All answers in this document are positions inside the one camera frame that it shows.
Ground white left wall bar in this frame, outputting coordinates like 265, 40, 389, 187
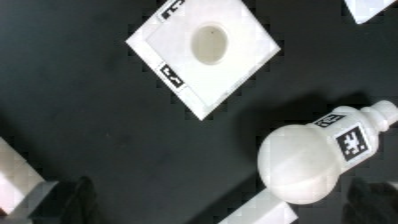
345, 0, 398, 24

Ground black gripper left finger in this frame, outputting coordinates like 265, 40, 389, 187
43, 176, 99, 224

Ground white wall bar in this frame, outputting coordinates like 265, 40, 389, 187
217, 189, 298, 224
0, 138, 57, 224
345, 0, 398, 24

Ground white lamp base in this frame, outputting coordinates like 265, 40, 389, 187
126, 0, 281, 118

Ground white right wall bar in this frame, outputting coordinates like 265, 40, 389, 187
217, 189, 298, 224

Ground white lamp bulb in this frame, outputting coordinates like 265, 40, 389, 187
258, 100, 398, 204

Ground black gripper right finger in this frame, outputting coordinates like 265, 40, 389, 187
341, 178, 398, 224

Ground white front wall bar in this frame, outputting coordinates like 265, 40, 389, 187
0, 138, 57, 224

